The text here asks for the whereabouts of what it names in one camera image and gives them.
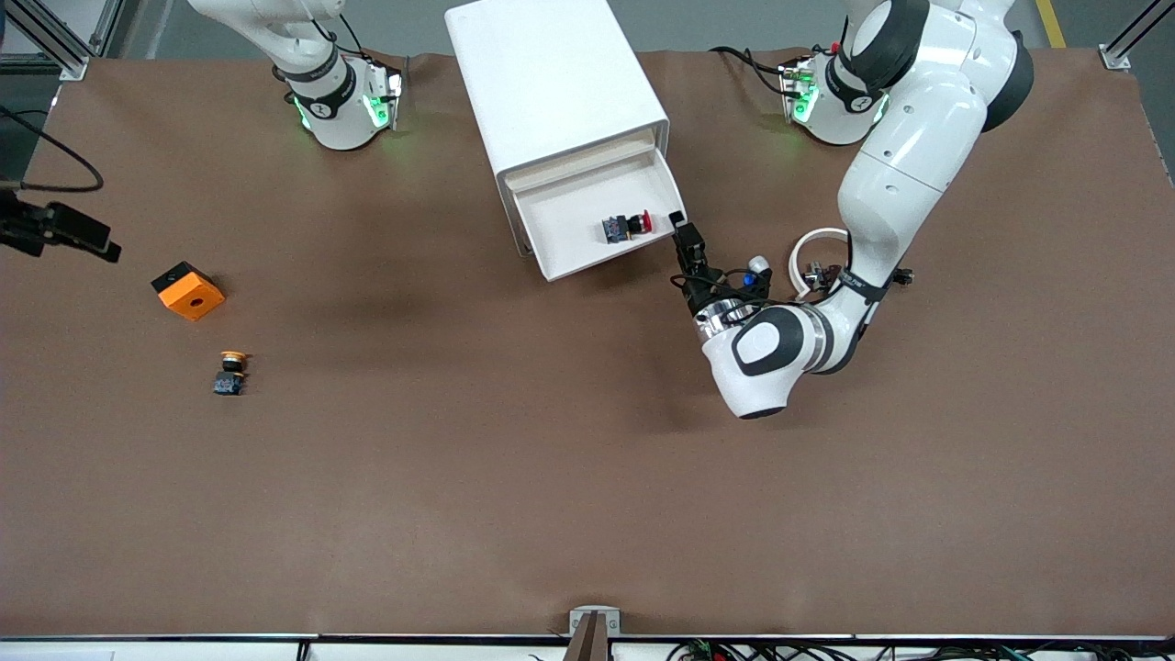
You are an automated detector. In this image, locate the red emergency stop button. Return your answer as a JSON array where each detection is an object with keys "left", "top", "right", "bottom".
[{"left": 601, "top": 209, "right": 655, "bottom": 246}]

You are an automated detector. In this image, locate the yellow push button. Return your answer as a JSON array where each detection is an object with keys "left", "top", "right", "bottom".
[{"left": 213, "top": 350, "right": 251, "bottom": 397}]

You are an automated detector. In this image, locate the white curved pipe clamp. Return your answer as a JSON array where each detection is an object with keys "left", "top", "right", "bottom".
[{"left": 789, "top": 228, "right": 856, "bottom": 302}]

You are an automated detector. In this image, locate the orange box with hole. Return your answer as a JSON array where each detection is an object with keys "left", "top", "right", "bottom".
[{"left": 151, "top": 261, "right": 226, "bottom": 322}]

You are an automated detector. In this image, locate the brown table cover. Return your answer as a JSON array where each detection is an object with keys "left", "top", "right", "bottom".
[{"left": 0, "top": 48, "right": 1175, "bottom": 638}]

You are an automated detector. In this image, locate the yellow floor tape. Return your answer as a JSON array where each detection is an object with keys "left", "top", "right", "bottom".
[{"left": 1035, "top": 0, "right": 1070, "bottom": 49}]

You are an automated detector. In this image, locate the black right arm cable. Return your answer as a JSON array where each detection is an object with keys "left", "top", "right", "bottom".
[{"left": 0, "top": 104, "right": 104, "bottom": 194}]

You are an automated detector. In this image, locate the aluminium frame profile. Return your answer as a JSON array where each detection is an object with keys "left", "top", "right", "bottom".
[
  {"left": 0, "top": 0, "right": 127, "bottom": 82},
  {"left": 1099, "top": 0, "right": 1175, "bottom": 72}
]

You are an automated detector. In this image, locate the black base cable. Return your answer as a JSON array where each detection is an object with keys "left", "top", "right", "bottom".
[{"left": 710, "top": 44, "right": 792, "bottom": 98}]

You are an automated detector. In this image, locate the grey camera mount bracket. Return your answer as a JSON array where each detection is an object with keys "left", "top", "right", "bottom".
[{"left": 569, "top": 606, "right": 621, "bottom": 638}]

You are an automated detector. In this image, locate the tangled cable bundle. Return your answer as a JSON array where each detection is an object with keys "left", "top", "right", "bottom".
[{"left": 666, "top": 638, "right": 1144, "bottom": 661}]

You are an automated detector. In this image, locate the brown camera post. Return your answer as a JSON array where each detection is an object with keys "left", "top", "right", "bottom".
[{"left": 563, "top": 613, "right": 611, "bottom": 661}]

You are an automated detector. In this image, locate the metal table edge rail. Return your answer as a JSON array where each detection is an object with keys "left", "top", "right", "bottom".
[{"left": 0, "top": 632, "right": 1175, "bottom": 644}]

